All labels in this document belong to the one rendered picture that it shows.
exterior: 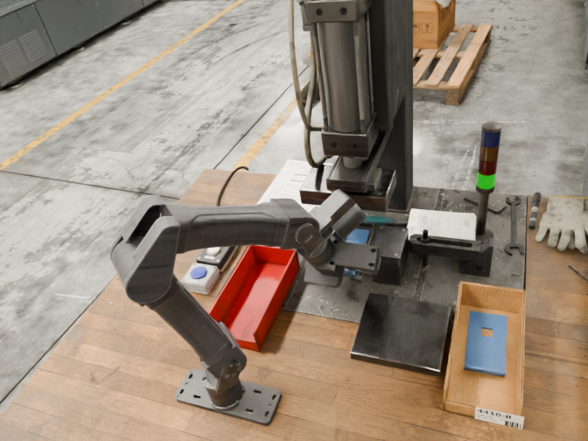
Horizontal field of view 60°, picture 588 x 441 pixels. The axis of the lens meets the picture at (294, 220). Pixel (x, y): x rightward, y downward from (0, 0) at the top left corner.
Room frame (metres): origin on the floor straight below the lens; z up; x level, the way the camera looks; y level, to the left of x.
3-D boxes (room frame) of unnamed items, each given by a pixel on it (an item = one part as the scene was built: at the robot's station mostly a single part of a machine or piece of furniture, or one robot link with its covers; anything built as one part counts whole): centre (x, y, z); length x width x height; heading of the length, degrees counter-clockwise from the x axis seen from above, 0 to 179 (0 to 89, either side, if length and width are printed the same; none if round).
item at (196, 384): (0.57, 0.19, 0.94); 0.20 x 0.07 x 0.08; 63
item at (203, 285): (0.90, 0.24, 0.90); 0.07 x 0.07 x 0.06; 63
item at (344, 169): (0.93, -0.16, 1.22); 0.26 x 0.18 x 0.30; 153
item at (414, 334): (0.64, -0.17, 0.91); 0.17 x 0.16 x 0.02; 63
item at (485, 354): (0.57, -0.32, 0.92); 0.15 x 0.07 x 0.03; 154
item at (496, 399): (0.55, -0.31, 0.93); 0.25 x 0.13 x 0.08; 153
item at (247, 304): (0.80, 0.12, 0.93); 0.25 x 0.12 x 0.06; 153
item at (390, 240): (0.86, -0.14, 0.98); 0.20 x 0.10 x 0.01; 63
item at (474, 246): (0.80, -0.31, 0.95); 0.15 x 0.03 x 0.10; 63
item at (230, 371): (0.58, 0.18, 1.00); 0.09 x 0.06 x 0.06; 23
